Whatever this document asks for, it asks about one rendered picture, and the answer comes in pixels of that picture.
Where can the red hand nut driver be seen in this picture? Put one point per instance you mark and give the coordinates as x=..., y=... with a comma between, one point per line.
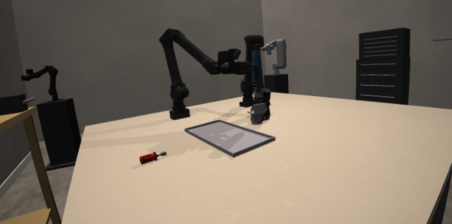
x=150, y=157

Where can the dark blue nut driver barrel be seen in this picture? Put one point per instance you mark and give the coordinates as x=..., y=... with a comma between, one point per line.
x=256, y=72

